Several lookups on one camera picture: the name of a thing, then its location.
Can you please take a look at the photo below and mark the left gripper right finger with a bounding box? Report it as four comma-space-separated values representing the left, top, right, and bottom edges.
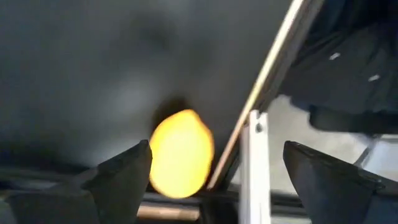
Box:
282, 141, 398, 224

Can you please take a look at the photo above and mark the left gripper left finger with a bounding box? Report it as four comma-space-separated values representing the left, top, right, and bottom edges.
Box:
6, 139, 154, 224

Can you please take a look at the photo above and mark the black table mat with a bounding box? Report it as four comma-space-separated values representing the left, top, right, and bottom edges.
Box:
0, 0, 296, 194

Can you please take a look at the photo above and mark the orange-yellow lemon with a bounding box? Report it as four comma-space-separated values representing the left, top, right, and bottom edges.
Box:
148, 108, 215, 200

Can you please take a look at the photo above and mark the white aluminium bracket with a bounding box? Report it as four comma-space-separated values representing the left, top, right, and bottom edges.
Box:
238, 109, 272, 224

